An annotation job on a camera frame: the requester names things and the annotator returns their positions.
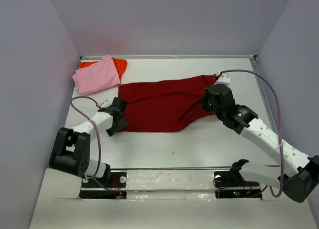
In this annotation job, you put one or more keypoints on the pink folded t shirt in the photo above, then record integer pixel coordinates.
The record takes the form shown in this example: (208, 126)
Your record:
(96, 77)

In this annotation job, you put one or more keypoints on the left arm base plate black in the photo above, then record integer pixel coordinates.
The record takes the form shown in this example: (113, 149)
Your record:
(114, 189)

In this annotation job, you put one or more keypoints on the orange folded t shirt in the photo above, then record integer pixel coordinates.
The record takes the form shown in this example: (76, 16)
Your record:
(120, 64)

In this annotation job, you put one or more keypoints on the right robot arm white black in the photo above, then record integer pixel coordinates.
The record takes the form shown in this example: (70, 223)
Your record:
(297, 174)

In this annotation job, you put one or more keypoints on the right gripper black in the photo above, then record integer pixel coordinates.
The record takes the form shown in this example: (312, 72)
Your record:
(207, 102)

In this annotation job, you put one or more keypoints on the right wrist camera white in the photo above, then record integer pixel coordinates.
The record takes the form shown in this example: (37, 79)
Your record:
(222, 79)

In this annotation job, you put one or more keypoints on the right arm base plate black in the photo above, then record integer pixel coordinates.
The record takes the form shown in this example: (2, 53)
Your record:
(228, 188)

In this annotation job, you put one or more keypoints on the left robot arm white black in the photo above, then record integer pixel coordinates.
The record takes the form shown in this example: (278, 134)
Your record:
(78, 150)

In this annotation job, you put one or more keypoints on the dark red t shirt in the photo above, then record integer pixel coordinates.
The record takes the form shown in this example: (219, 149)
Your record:
(164, 106)

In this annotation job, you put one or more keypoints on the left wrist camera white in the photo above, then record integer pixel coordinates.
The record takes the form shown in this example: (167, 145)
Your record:
(104, 104)

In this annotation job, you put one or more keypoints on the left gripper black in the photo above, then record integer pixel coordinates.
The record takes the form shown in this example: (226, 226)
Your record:
(119, 117)

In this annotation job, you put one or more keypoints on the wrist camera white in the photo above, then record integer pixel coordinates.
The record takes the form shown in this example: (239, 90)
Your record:
(222, 79)
(104, 104)

